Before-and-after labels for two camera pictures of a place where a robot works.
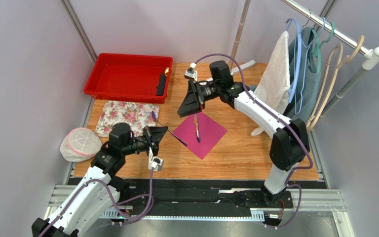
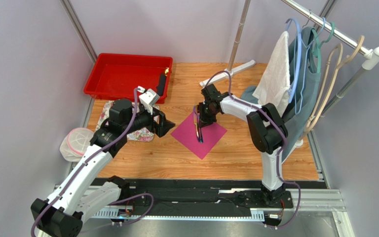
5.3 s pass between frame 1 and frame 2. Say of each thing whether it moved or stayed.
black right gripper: moved
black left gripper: moved
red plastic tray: stayed
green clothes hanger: stayed
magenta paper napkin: stayed
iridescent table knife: stayed
